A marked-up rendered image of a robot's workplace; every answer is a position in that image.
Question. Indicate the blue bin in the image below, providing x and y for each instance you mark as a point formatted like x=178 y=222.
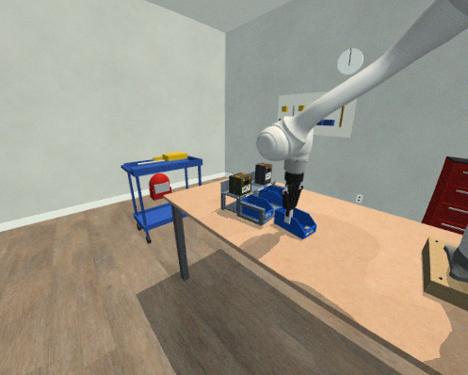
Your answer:
x=271 y=194
x=258 y=202
x=296 y=227

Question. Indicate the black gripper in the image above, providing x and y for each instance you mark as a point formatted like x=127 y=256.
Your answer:
x=292 y=189

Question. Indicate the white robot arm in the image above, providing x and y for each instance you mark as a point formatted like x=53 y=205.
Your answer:
x=438 y=23

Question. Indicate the black case with orange latches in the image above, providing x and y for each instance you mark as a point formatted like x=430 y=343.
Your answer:
x=263 y=173

